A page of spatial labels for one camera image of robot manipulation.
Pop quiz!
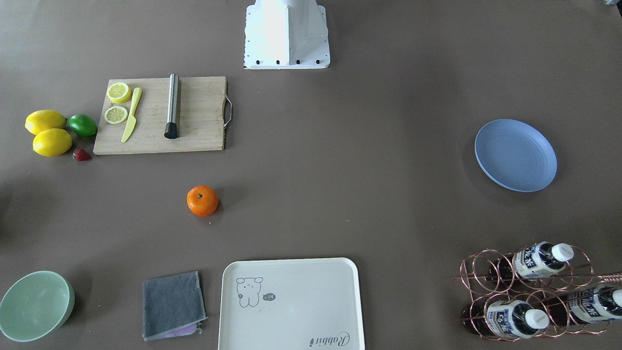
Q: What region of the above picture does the orange fruit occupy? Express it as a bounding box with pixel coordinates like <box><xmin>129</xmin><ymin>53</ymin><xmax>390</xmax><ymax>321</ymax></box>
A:
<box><xmin>186</xmin><ymin>185</ymin><xmax>220</xmax><ymax>217</ymax></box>

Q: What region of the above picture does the blue plate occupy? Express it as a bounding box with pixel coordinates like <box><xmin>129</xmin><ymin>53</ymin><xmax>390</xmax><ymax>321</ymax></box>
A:
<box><xmin>474</xmin><ymin>118</ymin><xmax>558</xmax><ymax>193</ymax></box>

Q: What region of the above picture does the cream rabbit tray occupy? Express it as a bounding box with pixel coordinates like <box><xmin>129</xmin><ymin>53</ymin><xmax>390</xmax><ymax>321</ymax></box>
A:
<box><xmin>218</xmin><ymin>257</ymin><xmax>366</xmax><ymax>350</ymax></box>

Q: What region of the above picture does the steel muddler black tip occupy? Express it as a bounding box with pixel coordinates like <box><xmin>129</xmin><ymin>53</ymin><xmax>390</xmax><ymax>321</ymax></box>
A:
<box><xmin>164</xmin><ymin>73</ymin><xmax>179</xmax><ymax>140</ymax></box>

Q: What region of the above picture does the wooden cutting board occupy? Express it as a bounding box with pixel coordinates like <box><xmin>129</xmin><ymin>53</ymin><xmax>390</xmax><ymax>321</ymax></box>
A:
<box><xmin>93</xmin><ymin>77</ymin><xmax>231</xmax><ymax>155</ymax></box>

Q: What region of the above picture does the yellow plastic knife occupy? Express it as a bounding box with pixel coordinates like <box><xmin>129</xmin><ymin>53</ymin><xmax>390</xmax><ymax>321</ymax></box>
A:
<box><xmin>121</xmin><ymin>87</ymin><xmax>143</xmax><ymax>142</ymax></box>

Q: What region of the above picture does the grey folded cloth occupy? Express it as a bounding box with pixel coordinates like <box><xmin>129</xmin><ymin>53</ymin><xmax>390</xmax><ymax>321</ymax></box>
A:
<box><xmin>142</xmin><ymin>271</ymin><xmax>207</xmax><ymax>341</ymax></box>

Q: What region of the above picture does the lower lemon half slice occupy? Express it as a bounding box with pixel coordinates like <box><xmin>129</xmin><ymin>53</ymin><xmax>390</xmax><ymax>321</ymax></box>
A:
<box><xmin>103</xmin><ymin>105</ymin><xmax>129</xmax><ymax>125</ymax></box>

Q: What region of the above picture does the lemon half slice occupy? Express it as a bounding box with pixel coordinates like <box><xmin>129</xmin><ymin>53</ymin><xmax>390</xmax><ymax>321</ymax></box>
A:
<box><xmin>103</xmin><ymin>105</ymin><xmax>129</xmax><ymax>125</ymax></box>
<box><xmin>106</xmin><ymin>82</ymin><xmax>133</xmax><ymax>104</ymax></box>

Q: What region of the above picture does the upper lemon half slice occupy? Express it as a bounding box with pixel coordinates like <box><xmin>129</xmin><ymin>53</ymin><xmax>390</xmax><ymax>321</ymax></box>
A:
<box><xmin>106</xmin><ymin>82</ymin><xmax>133</xmax><ymax>104</ymax></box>

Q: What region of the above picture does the red strawberry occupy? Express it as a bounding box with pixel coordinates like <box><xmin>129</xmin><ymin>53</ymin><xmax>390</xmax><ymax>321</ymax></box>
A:
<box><xmin>72</xmin><ymin>149</ymin><xmax>92</xmax><ymax>161</ymax></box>

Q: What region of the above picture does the green lime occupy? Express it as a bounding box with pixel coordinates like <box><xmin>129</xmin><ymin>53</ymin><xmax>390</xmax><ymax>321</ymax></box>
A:
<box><xmin>68</xmin><ymin>114</ymin><xmax>98</xmax><ymax>137</ymax></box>

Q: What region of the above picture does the upper tea bottle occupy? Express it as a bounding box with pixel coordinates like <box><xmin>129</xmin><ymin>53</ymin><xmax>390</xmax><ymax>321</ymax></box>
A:
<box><xmin>488</xmin><ymin>241</ymin><xmax>575</xmax><ymax>287</ymax></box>

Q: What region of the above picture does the tea bottle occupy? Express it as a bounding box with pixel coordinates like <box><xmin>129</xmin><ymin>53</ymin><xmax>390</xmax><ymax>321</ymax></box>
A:
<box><xmin>488</xmin><ymin>241</ymin><xmax>575</xmax><ymax>287</ymax></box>
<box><xmin>544</xmin><ymin>285</ymin><xmax>622</xmax><ymax>326</ymax></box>
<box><xmin>462</xmin><ymin>300</ymin><xmax>550</xmax><ymax>340</ymax></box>

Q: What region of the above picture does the lower tea bottle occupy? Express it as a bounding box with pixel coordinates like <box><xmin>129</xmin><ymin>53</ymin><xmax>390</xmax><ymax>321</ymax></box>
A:
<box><xmin>462</xmin><ymin>300</ymin><xmax>550</xmax><ymax>340</ymax></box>
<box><xmin>544</xmin><ymin>285</ymin><xmax>622</xmax><ymax>326</ymax></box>

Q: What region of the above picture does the lower whole lemon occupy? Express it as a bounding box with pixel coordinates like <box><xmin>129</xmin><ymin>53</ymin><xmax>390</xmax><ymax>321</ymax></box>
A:
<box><xmin>33</xmin><ymin>128</ymin><xmax>72</xmax><ymax>157</ymax></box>

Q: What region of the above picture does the whole lemon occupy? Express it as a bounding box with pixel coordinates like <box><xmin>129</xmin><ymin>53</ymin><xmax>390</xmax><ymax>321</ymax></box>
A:
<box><xmin>33</xmin><ymin>128</ymin><xmax>72</xmax><ymax>157</ymax></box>
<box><xmin>24</xmin><ymin>109</ymin><xmax>67</xmax><ymax>135</ymax></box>

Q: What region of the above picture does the upper whole lemon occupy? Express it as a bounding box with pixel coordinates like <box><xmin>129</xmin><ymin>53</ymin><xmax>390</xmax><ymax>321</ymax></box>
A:
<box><xmin>24</xmin><ymin>109</ymin><xmax>67</xmax><ymax>135</ymax></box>

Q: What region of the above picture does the mint green bowl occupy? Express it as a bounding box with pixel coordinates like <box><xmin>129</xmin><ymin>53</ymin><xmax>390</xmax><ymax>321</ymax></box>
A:
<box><xmin>0</xmin><ymin>271</ymin><xmax>75</xmax><ymax>343</ymax></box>

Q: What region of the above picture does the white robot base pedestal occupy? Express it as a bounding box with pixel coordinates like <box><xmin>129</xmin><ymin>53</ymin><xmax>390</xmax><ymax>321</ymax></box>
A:
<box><xmin>243</xmin><ymin>0</ymin><xmax>331</xmax><ymax>70</ymax></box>

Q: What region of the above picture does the copper wire bottle rack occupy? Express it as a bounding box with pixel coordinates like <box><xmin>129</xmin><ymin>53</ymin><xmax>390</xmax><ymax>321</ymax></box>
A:
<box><xmin>457</xmin><ymin>247</ymin><xmax>621</xmax><ymax>342</ymax></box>

